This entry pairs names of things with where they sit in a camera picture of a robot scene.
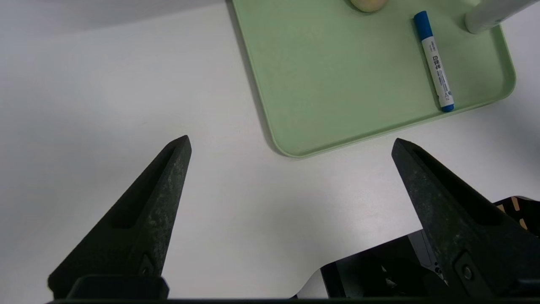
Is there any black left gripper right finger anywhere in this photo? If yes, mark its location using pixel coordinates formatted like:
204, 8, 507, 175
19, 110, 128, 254
391, 138, 540, 298

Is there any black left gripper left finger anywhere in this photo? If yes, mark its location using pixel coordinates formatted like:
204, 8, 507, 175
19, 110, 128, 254
48, 135, 192, 298

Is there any blue and white marker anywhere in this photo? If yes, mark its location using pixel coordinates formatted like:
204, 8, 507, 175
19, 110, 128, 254
413, 11, 455, 113

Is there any white bun with yellow top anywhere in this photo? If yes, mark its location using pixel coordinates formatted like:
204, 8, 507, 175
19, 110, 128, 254
349, 0, 389, 13

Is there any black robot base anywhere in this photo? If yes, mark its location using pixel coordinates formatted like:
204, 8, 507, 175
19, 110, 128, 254
291, 195, 540, 299

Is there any light green plastic tray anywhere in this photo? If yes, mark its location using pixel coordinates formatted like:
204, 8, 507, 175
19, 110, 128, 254
231, 0, 516, 159

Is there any white plastic bottle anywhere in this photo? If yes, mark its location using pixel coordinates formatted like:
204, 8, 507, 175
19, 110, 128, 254
465, 0, 540, 35

